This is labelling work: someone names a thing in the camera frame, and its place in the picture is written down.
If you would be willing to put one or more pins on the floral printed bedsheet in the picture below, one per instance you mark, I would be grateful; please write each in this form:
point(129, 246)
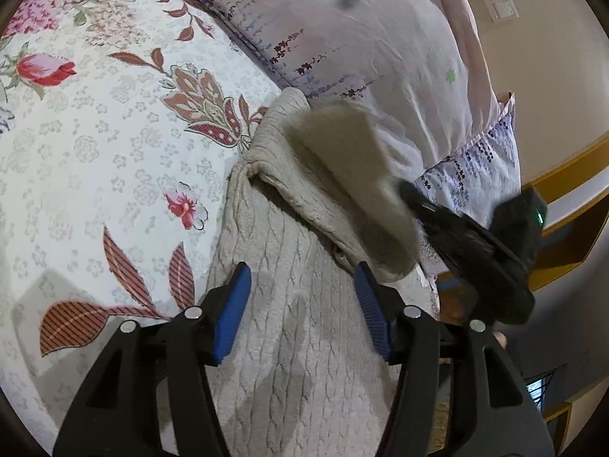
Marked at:
point(119, 152)

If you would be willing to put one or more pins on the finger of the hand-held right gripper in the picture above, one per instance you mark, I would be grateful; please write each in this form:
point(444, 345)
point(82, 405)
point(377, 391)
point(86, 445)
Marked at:
point(440, 228)

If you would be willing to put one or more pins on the white wall switch plate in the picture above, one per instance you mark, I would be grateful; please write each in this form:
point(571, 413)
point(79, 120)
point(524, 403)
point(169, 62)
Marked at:
point(499, 2)

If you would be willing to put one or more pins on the pink printed pillow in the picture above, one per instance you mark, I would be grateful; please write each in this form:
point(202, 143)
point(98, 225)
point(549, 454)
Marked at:
point(480, 171)
point(361, 43)

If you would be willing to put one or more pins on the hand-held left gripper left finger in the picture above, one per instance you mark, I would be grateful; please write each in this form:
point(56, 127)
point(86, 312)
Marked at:
point(232, 316)

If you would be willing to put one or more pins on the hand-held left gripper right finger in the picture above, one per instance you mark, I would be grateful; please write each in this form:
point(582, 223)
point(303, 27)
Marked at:
point(373, 316)

